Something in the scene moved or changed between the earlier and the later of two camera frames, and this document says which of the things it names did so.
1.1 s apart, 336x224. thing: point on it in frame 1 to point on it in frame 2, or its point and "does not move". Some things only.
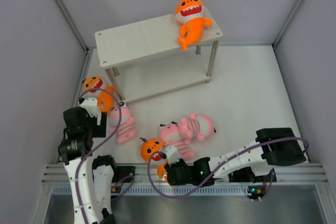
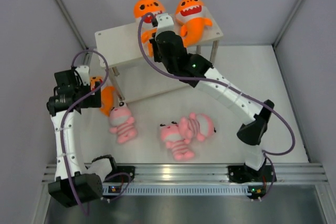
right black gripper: [176, 163] to [154, 46]
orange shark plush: [150, 146] to [148, 4]
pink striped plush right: [200, 126] does not move
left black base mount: [122, 171] does not move
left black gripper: [98, 130] to [94, 102]
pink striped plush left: [126, 131] does not move
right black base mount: [247, 174] does not move
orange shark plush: [189, 11] does not move
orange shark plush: [104, 98] does not move
